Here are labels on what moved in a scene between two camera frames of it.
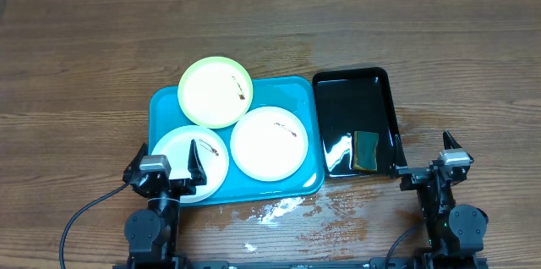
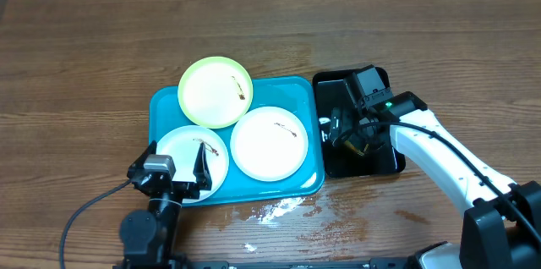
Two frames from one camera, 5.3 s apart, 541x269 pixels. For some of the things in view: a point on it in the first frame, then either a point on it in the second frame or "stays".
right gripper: [416, 175] → [350, 129]
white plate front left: [175, 143] stays
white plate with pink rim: [269, 143] stays
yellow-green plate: [215, 92] stays
